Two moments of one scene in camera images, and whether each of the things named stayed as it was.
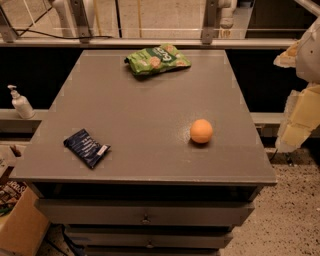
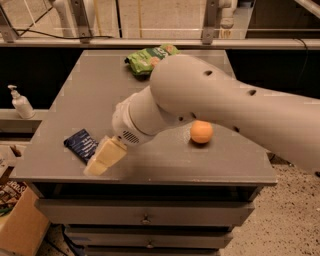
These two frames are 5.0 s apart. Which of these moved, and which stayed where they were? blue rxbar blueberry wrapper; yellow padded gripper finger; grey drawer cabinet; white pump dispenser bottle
Moved: yellow padded gripper finger
Stayed: grey drawer cabinet; white pump dispenser bottle; blue rxbar blueberry wrapper
